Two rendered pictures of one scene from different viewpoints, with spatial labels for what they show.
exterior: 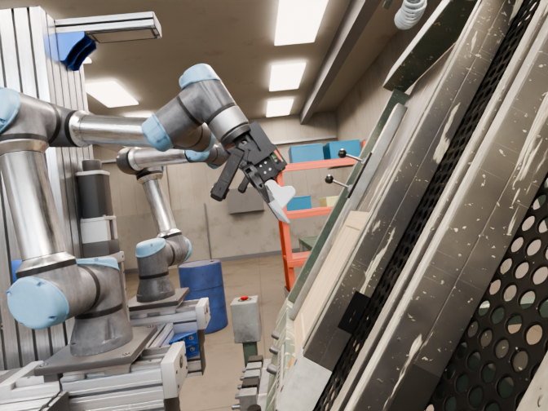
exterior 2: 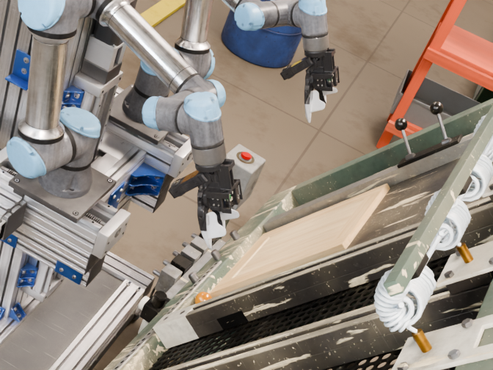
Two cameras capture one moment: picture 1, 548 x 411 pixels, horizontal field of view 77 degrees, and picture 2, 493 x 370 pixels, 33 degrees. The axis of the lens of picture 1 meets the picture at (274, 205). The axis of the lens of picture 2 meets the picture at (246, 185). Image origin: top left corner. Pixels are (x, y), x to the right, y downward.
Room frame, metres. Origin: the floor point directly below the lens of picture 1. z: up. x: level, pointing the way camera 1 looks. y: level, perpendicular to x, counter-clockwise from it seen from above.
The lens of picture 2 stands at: (-0.78, -0.33, 2.58)
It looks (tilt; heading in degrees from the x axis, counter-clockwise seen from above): 35 degrees down; 11
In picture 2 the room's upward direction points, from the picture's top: 23 degrees clockwise
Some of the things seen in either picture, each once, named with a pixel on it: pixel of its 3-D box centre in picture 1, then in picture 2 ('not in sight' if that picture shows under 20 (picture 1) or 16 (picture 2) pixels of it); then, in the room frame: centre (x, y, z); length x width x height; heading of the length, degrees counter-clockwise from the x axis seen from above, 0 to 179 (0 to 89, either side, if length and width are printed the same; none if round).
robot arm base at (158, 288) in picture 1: (155, 285); (148, 98); (1.42, 0.52, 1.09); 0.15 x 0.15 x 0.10
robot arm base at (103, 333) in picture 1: (100, 324); (67, 167); (0.92, 0.49, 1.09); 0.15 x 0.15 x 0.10
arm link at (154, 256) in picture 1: (152, 255); (159, 69); (1.42, 0.52, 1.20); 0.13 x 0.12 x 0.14; 158
